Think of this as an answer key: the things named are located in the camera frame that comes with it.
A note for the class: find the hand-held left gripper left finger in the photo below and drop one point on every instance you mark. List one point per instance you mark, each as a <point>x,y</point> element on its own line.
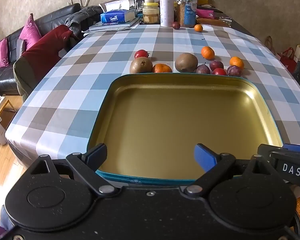
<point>96,153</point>

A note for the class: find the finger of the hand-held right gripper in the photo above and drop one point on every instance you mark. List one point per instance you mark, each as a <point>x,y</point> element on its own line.
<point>296,148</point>
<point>266,150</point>

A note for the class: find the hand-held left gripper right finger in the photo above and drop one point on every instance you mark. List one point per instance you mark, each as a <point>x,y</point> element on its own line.
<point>205,155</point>

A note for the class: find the gold tin tray blue rim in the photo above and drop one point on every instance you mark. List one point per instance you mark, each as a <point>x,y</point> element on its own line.
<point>177,120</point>

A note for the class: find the red tomato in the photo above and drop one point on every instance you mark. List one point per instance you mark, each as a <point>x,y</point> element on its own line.
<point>219,71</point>
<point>141,53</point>

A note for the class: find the orange mandarin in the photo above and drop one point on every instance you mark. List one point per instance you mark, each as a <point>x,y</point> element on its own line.
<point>236,62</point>
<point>161,68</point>
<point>207,52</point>
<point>198,27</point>

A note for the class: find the checkered tablecloth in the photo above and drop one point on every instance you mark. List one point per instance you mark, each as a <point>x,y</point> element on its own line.
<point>77,80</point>

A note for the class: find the red shopping bag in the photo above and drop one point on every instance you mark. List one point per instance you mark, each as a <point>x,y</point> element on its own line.
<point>287,60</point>

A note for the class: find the brown kiwi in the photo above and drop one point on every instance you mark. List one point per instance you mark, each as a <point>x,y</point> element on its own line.
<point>140,65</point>
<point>186,62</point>

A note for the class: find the wooden coffee table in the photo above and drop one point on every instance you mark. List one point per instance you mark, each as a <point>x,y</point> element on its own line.
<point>7,110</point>

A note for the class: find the olive chair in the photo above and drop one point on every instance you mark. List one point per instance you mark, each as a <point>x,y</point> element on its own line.
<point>25,80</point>

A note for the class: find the dark red cloth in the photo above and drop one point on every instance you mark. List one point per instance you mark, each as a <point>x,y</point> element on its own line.
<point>47,42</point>

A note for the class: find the white papers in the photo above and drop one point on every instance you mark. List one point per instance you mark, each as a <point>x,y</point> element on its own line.
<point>97,31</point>

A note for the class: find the stack of books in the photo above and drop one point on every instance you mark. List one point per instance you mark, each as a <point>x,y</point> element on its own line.
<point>115,25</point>

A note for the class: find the pink cushion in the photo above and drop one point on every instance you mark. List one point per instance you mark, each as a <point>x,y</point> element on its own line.
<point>30,33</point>
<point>0,55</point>

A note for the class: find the blue tissue pack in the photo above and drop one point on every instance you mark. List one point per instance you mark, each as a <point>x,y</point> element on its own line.
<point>115,17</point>

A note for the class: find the grey jacket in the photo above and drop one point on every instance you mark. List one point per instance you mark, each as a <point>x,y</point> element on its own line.
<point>82,15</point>

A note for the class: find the black leather sofa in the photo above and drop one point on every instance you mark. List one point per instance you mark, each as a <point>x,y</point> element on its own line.
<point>52,20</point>

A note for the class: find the pink pouch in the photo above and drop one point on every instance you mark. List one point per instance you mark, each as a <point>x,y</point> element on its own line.
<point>205,13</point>

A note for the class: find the glass jar blue label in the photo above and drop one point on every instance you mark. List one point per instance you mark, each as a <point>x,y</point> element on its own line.
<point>187,11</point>

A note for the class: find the white tissue box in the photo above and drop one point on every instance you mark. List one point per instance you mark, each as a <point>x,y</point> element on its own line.
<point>117,5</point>

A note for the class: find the glass jar yellow lid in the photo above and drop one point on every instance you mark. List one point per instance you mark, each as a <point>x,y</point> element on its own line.
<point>150,13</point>

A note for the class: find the purple and white thermos bottle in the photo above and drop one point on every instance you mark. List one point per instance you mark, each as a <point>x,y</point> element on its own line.
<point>166,10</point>

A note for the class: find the wooden posts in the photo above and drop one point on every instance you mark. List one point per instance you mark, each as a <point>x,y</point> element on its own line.
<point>80,2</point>

